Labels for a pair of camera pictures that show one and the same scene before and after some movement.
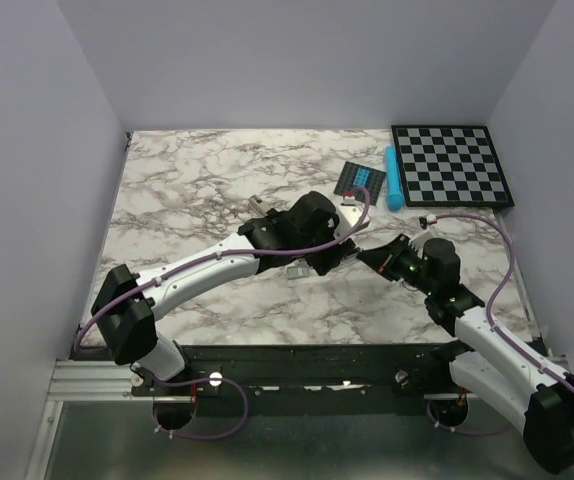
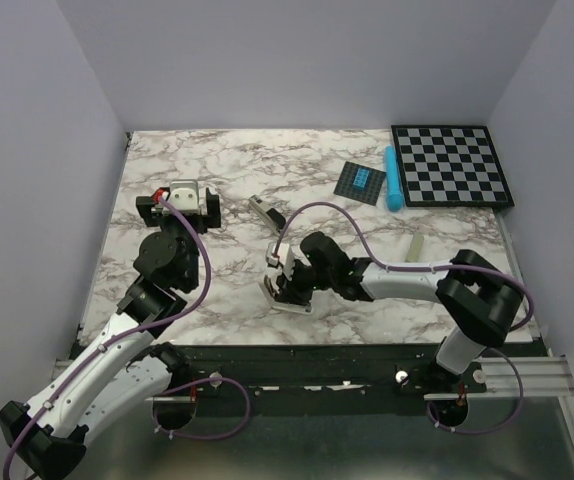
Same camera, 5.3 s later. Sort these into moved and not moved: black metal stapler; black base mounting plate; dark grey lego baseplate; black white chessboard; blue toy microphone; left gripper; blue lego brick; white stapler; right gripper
Moved: left gripper; white stapler; right gripper
Not moved: blue lego brick; black white chessboard; blue toy microphone; black base mounting plate; black metal stapler; dark grey lego baseplate
